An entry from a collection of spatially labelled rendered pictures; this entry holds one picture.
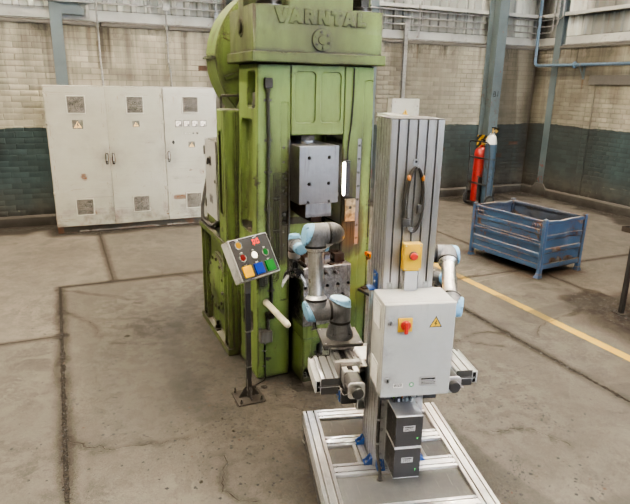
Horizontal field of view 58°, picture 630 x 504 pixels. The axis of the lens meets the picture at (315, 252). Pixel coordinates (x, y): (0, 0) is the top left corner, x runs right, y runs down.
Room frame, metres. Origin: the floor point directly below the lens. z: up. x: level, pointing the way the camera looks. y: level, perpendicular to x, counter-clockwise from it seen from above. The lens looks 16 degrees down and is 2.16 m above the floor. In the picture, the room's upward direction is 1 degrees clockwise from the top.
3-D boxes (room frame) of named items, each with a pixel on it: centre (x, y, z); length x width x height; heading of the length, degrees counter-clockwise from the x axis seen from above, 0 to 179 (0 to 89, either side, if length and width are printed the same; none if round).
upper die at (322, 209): (4.11, 0.07, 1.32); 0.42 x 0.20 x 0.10; 24
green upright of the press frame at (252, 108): (4.13, 0.39, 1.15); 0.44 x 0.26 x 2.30; 24
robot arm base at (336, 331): (2.92, -0.15, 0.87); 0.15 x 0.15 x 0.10
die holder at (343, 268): (4.14, 0.02, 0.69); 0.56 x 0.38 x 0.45; 24
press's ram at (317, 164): (4.13, 0.03, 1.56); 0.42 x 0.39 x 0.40; 24
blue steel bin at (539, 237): (7.09, -2.70, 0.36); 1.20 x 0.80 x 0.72; 30
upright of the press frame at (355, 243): (4.40, -0.22, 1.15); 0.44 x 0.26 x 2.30; 24
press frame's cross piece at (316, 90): (4.26, 0.09, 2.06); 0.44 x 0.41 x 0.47; 24
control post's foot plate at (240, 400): (3.61, 0.46, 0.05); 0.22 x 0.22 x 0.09; 24
